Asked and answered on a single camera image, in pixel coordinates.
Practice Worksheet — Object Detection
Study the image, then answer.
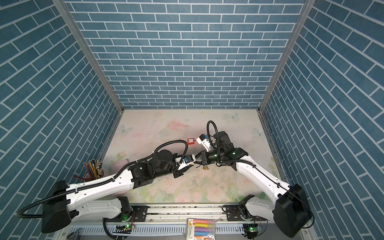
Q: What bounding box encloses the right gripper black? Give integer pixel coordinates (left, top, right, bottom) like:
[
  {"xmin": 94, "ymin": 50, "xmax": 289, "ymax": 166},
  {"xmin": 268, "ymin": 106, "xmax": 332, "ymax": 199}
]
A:
[{"xmin": 192, "ymin": 149, "xmax": 225, "ymax": 165}]

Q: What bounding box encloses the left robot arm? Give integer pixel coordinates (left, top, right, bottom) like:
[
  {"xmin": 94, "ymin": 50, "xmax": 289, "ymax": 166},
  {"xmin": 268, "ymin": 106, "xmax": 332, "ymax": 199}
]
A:
[{"xmin": 17, "ymin": 140, "xmax": 196, "ymax": 233}]

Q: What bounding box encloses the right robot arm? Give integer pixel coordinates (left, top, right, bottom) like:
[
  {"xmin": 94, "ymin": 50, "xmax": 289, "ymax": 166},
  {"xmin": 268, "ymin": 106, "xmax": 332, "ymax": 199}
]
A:
[{"xmin": 197, "ymin": 120, "xmax": 316, "ymax": 238}]

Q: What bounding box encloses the red padlock with key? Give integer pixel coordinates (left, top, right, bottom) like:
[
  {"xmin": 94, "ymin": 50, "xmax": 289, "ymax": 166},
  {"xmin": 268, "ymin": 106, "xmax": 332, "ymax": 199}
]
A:
[{"xmin": 180, "ymin": 138, "xmax": 196, "ymax": 145}]

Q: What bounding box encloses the highlighter marker pack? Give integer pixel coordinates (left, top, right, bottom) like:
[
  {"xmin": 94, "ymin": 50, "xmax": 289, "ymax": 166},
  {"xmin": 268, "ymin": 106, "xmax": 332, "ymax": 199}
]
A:
[{"xmin": 186, "ymin": 218, "xmax": 216, "ymax": 240}]

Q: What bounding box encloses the pink pencil case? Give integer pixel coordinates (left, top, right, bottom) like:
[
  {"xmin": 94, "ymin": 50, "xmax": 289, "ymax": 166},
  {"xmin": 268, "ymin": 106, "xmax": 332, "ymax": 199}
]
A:
[{"xmin": 111, "ymin": 159, "xmax": 129, "ymax": 174}]

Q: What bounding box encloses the pink pencil cup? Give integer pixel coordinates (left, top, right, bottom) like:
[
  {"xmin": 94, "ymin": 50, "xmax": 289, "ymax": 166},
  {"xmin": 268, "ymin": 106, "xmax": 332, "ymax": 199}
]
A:
[{"xmin": 73, "ymin": 159, "xmax": 104, "ymax": 182}]

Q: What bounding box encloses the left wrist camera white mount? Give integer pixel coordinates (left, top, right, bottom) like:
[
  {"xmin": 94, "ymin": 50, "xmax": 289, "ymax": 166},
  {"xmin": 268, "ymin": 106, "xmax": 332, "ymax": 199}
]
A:
[{"xmin": 176, "ymin": 155, "xmax": 196, "ymax": 171}]

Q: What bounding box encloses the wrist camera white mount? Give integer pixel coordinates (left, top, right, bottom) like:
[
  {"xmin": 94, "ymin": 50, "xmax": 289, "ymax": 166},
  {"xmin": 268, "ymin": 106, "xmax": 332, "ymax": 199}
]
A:
[
  {"xmin": 176, "ymin": 155, "xmax": 196, "ymax": 171},
  {"xmin": 196, "ymin": 134, "xmax": 214, "ymax": 152}
]

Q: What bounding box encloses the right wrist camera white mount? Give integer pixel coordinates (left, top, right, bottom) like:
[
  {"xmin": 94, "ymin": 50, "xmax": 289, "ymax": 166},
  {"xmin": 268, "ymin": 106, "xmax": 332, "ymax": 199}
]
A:
[{"xmin": 196, "ymin": 134, "xmax": 214, "ymax": 152}]

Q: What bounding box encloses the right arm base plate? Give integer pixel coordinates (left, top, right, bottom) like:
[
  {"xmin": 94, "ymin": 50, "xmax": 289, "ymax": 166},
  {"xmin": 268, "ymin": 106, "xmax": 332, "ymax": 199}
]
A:
[{"xmin": 222, "ymin": 205, "xmax": 267, "ymax": 222}]

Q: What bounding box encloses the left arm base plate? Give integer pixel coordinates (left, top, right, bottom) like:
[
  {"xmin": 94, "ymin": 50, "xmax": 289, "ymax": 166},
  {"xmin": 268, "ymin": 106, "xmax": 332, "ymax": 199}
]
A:
[{"xmin": 106, "ymin": 206, "xmax": 149, "ymax": 223}]

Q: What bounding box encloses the aluminium rail frame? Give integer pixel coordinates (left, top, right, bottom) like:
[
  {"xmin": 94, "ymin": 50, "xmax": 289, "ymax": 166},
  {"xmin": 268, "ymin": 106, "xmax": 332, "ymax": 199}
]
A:
[{"xmin": 52, "ymin": 202, "xmax": 319, "ymax": 240}]

